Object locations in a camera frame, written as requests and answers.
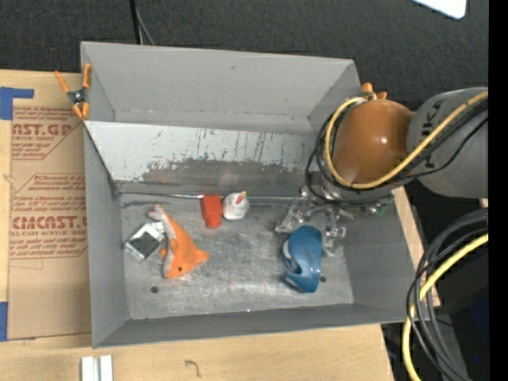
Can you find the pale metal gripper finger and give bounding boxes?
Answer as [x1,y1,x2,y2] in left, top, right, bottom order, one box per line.
[321,209,348,258]
[274,202,309,236]

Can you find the blue sunglasses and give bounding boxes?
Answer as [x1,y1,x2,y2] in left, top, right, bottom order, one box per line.
[279,225,324,294]

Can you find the white toy chicken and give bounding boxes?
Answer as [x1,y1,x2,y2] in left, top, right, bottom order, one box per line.
[221,190,251,222]

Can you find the grey metal bin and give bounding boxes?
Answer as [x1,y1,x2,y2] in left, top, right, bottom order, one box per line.
[79,40,414,350]

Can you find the red-orange small block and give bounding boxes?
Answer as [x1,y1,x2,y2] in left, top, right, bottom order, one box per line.
[199,194,225,230]

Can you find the orange toy fish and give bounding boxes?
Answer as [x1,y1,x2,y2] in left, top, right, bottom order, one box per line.
[147,203,210,280]

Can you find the brown cardboard board red print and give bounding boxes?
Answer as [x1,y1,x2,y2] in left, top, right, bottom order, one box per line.
[0,68,93,341]

